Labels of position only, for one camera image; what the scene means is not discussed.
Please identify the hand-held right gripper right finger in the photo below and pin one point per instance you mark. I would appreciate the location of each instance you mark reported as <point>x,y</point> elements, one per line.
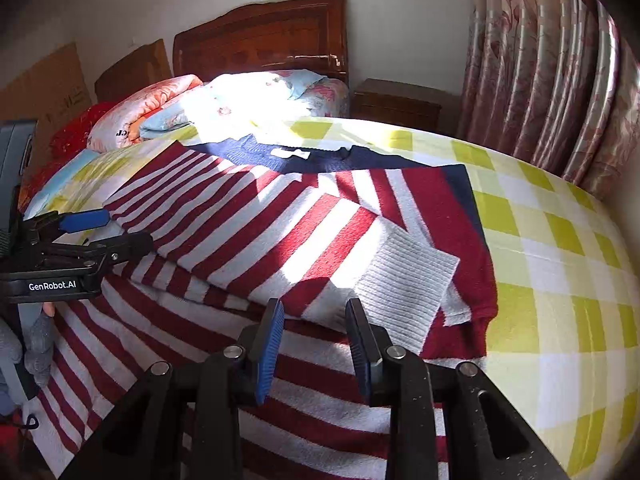
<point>360,357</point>

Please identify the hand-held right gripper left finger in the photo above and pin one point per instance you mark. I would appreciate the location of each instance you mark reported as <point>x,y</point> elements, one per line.
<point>267,352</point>

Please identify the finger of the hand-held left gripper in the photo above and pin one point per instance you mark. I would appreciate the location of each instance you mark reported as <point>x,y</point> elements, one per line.
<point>85,220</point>
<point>130,245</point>

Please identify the red white navy striped sweater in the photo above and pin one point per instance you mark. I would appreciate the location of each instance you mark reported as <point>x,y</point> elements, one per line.
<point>300,220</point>

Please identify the person's left hand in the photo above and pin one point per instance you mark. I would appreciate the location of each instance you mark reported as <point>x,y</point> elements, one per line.
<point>40,342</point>

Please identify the red cloth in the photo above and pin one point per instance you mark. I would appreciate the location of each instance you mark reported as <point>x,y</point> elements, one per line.
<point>70,135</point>

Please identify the orange floral quilt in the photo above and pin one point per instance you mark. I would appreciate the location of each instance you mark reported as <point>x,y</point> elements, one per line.
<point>130,115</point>

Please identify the cardboard sheet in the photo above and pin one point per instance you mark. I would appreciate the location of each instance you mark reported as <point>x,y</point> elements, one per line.
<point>50,85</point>

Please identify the small wooden headboard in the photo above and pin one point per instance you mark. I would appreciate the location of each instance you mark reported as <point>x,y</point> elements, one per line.
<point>135,72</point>

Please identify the white pillow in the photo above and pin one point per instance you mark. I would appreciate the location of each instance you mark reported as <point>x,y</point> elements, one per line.
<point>260,95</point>

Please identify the yellow checkered bed sheet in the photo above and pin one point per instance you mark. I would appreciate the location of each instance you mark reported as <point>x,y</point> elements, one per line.
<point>550,260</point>

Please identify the large wooden headboard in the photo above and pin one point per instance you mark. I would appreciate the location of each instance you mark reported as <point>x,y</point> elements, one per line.
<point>260,35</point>

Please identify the wooden nightstand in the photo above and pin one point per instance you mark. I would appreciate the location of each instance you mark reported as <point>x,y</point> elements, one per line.
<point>395,105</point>

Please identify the pink floral curtain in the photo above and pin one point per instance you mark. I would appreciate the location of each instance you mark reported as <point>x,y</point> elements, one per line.
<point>540,60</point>

